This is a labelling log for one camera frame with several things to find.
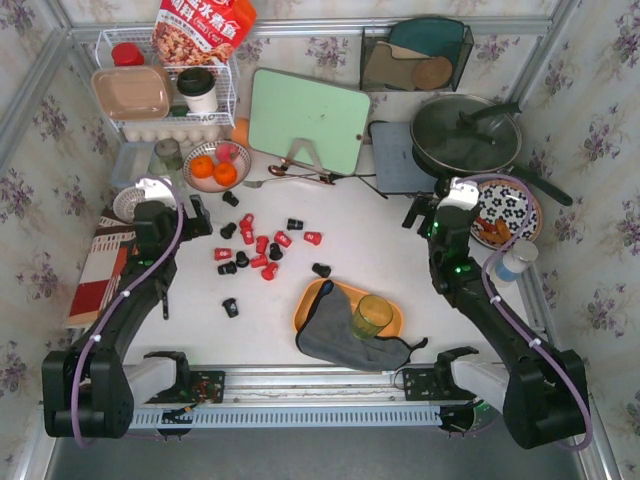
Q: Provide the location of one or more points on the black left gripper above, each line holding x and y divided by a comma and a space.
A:
189, 223

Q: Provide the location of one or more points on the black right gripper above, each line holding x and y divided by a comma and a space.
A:
422, 212

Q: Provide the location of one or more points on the black coffee capsule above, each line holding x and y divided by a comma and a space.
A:
294, 224
242, 260
275, 252
231, 308
229, 198
228, 268
322, 270
228, 230

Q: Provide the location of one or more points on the red coffee capsule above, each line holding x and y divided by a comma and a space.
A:
222, 253
282, 239
248, 236
270, 271
312, 237
260, 261
262, 243
247, 221

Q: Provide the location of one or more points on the green translucent cup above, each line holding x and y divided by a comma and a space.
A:
372, 315

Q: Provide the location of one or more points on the grey cloth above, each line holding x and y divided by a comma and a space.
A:
326, 335

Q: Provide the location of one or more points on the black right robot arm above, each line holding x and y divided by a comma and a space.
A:
542, 394

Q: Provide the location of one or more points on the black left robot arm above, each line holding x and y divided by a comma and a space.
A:
87, 391

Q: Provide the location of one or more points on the grey induction cooker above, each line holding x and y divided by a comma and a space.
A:
395, 168

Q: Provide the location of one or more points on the bowl with fruit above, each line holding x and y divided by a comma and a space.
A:
216, 167

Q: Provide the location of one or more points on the clear glass jar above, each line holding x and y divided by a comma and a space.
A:
167, 162

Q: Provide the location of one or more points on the blue flower patterned plate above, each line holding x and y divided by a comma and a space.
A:
504, 210

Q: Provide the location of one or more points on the black frying pan with lid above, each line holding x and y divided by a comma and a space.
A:
463, 135

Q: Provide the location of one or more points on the white strainer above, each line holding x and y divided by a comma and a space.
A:
125, 202

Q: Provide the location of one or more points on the egg tray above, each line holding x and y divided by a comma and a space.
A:
189, 136

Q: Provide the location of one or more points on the metal spoon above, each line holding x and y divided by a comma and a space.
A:
281, 172

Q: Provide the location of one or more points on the clear blue rimmed container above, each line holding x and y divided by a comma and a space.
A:
132, 162

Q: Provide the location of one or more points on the striped red cloth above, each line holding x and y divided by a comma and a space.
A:
100, 275

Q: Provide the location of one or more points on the white blue bottle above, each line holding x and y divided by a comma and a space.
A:
515, 261

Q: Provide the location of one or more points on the white cup black lid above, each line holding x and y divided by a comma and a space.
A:
197, 85

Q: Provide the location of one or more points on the green cutting board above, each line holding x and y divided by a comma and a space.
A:
286, 108

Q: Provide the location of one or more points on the beige plastic container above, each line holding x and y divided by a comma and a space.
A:
138, 93

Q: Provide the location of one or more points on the black mesh organizer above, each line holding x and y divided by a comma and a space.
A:
418, 55

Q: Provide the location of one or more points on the red lidded jar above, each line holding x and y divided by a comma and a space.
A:
127, 54

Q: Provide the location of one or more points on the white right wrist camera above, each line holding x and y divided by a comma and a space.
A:
463, 194

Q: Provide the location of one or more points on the white wire rack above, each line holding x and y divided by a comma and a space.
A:
226, 74

